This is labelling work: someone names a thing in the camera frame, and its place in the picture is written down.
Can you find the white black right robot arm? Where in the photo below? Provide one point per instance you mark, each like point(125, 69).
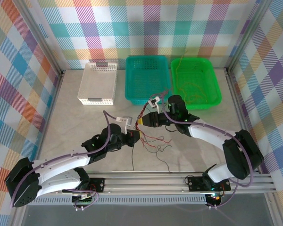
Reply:
point(207, 135)

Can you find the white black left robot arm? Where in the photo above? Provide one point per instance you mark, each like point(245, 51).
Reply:
point(61, 163)

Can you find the teal plastic basket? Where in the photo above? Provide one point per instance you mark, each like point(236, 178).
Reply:
point(143, 77)

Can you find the green plastic basket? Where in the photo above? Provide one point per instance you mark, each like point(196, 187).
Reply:
point(198, 70)

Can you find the left controller board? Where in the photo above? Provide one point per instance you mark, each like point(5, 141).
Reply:
point(83, 196)

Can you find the controller board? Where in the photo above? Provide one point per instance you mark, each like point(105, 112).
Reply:
point(83, 196)
point(214, 196)

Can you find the white perforated plastic basket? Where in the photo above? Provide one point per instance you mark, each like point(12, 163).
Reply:
point(96, 80)

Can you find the right controller board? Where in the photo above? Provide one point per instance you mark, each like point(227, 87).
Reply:
point(214, 196)

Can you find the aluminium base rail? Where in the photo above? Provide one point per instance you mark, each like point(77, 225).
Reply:
point(143, 183)

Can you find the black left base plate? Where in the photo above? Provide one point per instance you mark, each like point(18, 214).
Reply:
point(97, 184)

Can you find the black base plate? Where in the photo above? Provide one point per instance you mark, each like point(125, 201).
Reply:
point(97, 184)
point(195, 183)

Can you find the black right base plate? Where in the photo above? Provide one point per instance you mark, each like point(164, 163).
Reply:
point(195, 183)

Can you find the aluminium frame post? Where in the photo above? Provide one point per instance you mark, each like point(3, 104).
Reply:
point(44, 35)
point(247, 35)

